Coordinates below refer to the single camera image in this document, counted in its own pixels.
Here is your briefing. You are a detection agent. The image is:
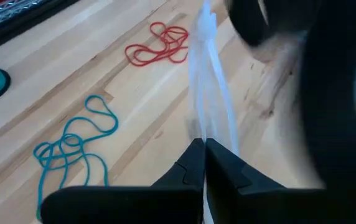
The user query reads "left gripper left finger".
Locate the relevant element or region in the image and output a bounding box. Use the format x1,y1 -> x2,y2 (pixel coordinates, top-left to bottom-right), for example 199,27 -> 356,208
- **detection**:
40,138 -> 206,224

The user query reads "clear plastic zip bag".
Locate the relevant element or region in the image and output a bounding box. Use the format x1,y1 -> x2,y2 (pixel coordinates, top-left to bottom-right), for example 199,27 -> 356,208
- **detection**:
186,0 -> 240,156

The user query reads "chrome wire shelf cart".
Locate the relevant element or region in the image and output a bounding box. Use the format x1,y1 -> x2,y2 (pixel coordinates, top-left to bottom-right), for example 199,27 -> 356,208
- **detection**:
0,0 -> 53,34

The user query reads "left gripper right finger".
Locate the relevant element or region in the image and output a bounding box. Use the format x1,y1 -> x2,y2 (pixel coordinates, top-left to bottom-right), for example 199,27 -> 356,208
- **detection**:
205,138 -> 356,224

